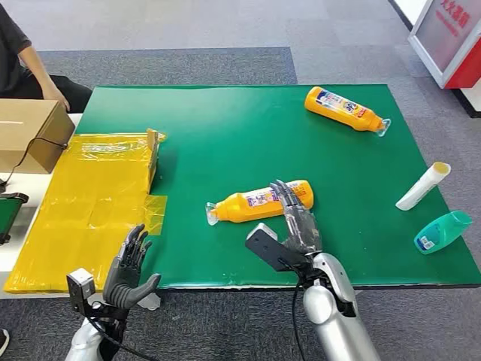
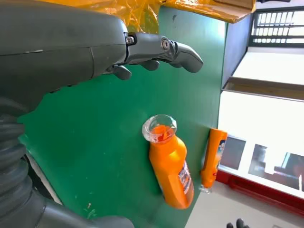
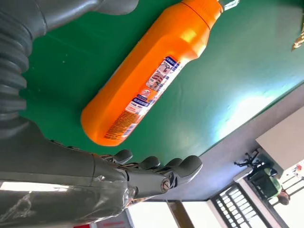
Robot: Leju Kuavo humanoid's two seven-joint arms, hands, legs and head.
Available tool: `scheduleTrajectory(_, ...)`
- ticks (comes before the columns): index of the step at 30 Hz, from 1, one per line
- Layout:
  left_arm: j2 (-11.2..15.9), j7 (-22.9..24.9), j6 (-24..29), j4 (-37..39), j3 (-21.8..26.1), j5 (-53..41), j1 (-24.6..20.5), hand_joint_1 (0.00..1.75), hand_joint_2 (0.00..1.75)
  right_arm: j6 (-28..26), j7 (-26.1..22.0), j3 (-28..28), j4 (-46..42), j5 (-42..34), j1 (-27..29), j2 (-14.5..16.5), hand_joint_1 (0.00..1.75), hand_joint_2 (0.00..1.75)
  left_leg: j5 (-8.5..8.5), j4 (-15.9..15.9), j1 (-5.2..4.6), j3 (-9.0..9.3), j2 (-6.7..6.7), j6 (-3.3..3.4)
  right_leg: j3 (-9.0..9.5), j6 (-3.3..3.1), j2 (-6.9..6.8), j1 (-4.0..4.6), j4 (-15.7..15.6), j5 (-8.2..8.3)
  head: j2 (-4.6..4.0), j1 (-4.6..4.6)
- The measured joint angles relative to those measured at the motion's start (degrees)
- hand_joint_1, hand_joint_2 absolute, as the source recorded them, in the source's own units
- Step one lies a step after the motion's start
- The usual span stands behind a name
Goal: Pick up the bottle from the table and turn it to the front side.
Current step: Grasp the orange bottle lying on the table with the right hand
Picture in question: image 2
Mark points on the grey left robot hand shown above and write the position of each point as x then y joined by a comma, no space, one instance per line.
59,47

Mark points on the orange bottle with clear cap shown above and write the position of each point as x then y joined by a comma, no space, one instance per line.
170,166

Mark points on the slim orange bottle, clear cap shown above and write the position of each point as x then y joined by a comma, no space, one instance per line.
212,157

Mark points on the white framed glass partition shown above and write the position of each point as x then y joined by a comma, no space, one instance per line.
247,157

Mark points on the ribbed grey left arm sleeve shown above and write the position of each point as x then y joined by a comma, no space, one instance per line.
11,157

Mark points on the brown wooden ledge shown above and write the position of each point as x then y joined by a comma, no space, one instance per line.
263,88

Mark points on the black window grille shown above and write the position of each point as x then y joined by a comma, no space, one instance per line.
275,39

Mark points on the cardboard box with yellow tape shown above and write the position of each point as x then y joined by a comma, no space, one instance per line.
213,9

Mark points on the red base rail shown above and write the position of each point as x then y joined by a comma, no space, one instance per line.
261,196

